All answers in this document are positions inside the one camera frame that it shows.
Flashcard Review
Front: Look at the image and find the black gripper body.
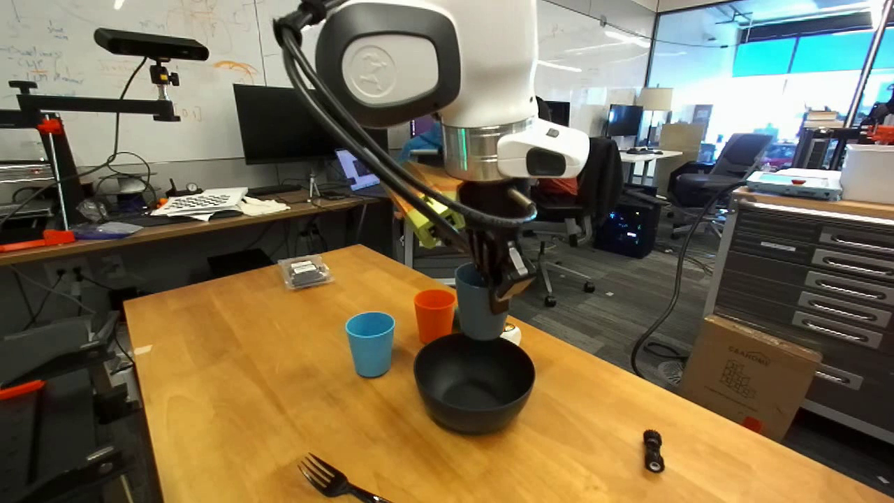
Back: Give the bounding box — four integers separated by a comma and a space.
456, 177, 539, 275

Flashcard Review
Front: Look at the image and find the dark teal cup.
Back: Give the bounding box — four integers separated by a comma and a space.
453, 264, 513, 343

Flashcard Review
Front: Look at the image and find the orange cup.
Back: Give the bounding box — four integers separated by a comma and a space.
412, 286, 461, 346

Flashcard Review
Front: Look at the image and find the light blue cup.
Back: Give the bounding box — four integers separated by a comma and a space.
344, 311, 398, 380

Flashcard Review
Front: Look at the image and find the black bowl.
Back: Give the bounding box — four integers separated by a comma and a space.
411, 334, 539, 436

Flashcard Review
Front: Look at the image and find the black office chair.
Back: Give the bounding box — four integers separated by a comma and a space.
665, 131, 777, 212
532, 135, 626, 311

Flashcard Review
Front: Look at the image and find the laptop with blue screen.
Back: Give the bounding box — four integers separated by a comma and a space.
333, 148, 384, 199

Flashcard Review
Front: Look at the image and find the black desk monitor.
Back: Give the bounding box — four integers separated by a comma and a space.
231, 82, 344, 169

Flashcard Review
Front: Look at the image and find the cardboard box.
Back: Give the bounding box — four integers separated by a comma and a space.
680, 317, 823, 441

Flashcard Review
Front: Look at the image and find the paper stack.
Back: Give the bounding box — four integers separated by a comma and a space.
150, 185, 289, 225

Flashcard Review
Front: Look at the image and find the grey drawer cabinet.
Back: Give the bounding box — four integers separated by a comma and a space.
703, 191, 894, 444

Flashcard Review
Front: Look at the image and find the long wooden desk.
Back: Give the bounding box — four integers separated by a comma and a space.
0, 191, 393, 275

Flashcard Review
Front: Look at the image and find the white plastic bin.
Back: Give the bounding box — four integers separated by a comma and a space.
838, 143, 894, 206

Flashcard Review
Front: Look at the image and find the red clamp stand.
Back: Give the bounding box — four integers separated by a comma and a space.
0, 116, 81, 258

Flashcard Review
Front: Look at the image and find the whiteboard with writing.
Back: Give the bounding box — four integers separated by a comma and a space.
0, 0, 317, 164

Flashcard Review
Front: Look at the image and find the black chair orange armrest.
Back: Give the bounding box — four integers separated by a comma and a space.
0, 317, 129, 503

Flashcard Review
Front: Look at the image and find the yellow wrist camera block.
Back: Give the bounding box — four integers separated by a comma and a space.
402, 191, 468, 250

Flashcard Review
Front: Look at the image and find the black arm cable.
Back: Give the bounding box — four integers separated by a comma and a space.
270, 0, 541, 258

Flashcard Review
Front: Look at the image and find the black bar camera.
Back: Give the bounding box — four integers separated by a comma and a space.
92, 25, 212, 65

